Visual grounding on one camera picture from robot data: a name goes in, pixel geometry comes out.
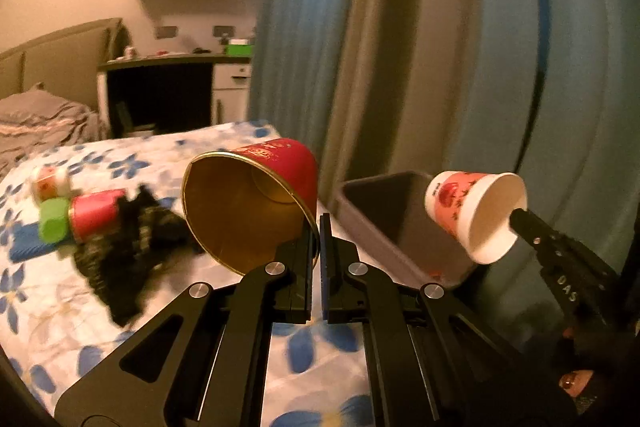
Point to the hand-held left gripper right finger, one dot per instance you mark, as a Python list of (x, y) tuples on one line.
[(327, 277)]

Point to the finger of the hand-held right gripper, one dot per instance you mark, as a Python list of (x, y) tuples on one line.
[(530, 227)]

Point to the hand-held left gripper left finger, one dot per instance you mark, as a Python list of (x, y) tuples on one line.
[(299, 272)]

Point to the white red-print paper cup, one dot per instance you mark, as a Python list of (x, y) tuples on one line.
[(50, 184), (465, 207)]

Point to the red gold-lined paper cup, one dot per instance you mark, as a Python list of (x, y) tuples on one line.
[(240, 212)]

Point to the brown plastic trash bin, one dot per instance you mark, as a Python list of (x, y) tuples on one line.
[(395, 217)]

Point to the black cloth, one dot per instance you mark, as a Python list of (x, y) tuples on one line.
[(135, 257)]

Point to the small red cup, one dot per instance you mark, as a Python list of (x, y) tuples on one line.
[(95, 212)]

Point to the green plastic cap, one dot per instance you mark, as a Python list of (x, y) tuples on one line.
[(54, 222)]

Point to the person's right hand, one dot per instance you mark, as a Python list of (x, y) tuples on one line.
[(582, 372)]

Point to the white drawer unit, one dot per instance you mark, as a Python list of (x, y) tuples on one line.
[(231, 92)]

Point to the blue and beige curtain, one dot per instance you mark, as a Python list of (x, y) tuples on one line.
[(425, 32)]

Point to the dark wooden desk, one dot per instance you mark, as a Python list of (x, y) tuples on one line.
[(160, 92)]

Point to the green box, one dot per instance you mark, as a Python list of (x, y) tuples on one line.
[(239, 49)]

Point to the blue sponge cloth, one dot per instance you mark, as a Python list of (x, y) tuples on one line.
[(32, 244)]

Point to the beige padded headboard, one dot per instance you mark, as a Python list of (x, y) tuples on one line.
[(55, 57)]

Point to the wall socket plate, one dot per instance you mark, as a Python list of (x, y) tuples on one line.
[(223, 30), (165, 32)]

